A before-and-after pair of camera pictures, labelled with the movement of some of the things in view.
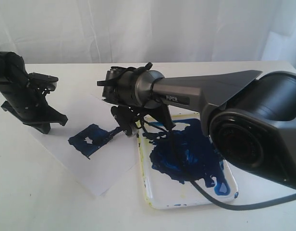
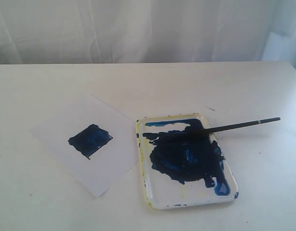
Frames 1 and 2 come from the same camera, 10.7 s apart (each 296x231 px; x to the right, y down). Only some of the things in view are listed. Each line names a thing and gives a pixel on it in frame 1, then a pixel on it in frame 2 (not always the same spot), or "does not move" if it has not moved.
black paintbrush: x=111 y=135 to x=196 y=127
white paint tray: x=171 y=161 does not move
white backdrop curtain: x=51 y=32 does not move
